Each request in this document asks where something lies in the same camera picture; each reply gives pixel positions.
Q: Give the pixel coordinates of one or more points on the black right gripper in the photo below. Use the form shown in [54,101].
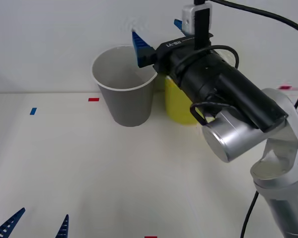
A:
[169,55]

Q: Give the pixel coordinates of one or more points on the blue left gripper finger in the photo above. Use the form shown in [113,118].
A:
[64,229]
[8,224]

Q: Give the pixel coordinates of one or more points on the silver-black right robot arm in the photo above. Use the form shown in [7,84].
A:
[238,86]

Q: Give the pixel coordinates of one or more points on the yellow-green plastic waste bin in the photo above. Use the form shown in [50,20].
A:
[175,104]

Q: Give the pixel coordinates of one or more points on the grey plastic waste bin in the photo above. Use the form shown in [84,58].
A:
[129,106]

